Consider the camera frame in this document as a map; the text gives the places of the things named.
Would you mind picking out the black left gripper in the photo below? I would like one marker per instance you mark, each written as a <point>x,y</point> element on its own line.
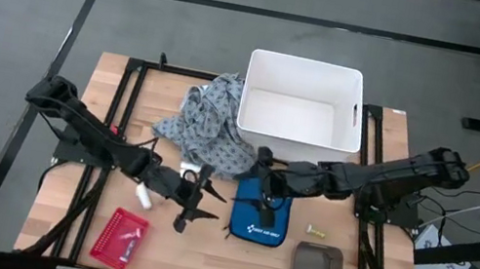
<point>172,184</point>

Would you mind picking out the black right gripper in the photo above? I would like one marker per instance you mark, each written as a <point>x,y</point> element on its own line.
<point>291,180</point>

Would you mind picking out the white gauze roll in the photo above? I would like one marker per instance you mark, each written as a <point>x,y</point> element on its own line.
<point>189,166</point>

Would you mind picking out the grey diamond-patterned cloth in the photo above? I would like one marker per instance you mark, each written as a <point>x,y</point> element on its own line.
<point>207,124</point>

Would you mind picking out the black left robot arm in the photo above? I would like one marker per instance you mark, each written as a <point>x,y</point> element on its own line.
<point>87,127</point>

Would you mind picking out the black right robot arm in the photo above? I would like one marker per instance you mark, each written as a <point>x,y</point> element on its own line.
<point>385,180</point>

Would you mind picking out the blue first aid pouch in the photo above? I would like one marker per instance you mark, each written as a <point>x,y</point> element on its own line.
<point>252,233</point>

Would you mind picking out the white small tube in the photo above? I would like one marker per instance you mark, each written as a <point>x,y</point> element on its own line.
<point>144,196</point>

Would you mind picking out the small yellow tube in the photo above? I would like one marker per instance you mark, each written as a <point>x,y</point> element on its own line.
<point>316,231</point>

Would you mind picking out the white perforated plastic basket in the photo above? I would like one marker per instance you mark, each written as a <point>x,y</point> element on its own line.
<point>299,110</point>

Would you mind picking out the slim dark white-tipped tube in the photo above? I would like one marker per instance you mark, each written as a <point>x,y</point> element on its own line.
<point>127,250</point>

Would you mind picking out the small red plastic basket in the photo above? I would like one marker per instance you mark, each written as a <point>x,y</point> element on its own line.
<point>118,239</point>

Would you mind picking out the white cardboard box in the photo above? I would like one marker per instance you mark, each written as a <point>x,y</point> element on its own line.
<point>439,268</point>

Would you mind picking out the black aluminium table frame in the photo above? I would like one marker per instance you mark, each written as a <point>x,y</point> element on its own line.
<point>172,69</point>

